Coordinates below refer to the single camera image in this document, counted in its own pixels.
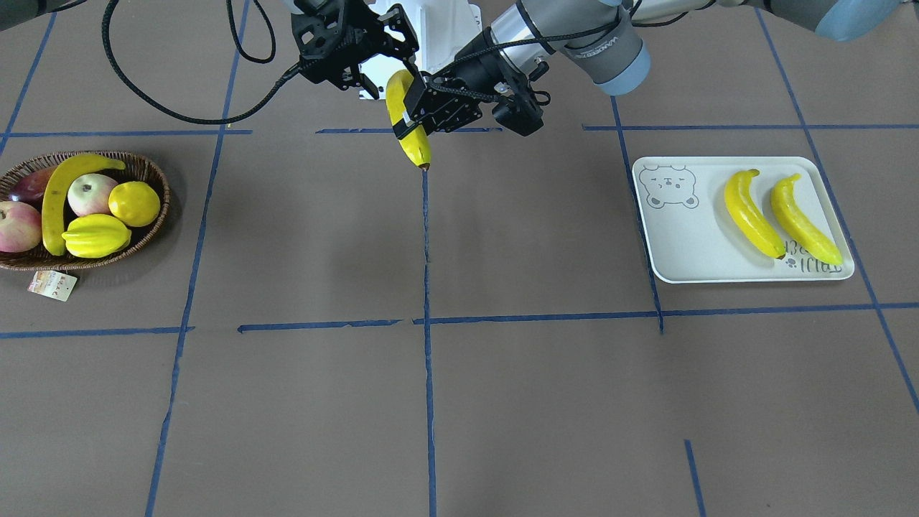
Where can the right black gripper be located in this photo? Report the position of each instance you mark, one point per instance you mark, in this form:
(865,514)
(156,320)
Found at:
(357,21)

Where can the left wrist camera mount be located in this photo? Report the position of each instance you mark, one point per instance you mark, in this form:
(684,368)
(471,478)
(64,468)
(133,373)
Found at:
(520,111)

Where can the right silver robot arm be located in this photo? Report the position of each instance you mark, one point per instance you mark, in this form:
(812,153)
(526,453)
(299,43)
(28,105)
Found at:
(15,13)

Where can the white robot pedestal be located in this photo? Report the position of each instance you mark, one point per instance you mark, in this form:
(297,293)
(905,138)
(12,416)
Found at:
(442,29)

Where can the yellow star fruit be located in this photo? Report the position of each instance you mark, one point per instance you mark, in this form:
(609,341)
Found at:
(96,236)

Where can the white bear tray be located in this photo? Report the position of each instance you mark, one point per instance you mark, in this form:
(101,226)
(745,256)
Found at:
(692,239)

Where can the dark red mango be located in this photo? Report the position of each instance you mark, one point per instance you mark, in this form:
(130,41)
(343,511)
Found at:
(32,187)

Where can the yellow pear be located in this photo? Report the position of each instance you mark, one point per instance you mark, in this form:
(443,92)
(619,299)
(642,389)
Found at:
(135,203)

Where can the basket paper tag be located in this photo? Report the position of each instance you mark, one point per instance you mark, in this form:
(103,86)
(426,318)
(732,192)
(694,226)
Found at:
(54,285)

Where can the pale green pink apple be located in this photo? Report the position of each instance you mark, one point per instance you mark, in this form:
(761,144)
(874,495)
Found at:
(89,194)

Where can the brown wicker basket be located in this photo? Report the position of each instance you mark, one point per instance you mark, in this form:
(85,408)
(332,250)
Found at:
(139,168)

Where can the yellow banana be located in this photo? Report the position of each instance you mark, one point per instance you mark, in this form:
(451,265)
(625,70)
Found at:
(53,204)
(416,147)
(797,225)
(747,216)

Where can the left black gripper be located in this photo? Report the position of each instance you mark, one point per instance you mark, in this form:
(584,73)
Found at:
(479,72)

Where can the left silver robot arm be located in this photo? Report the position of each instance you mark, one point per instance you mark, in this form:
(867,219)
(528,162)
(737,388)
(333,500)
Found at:
(602,38)

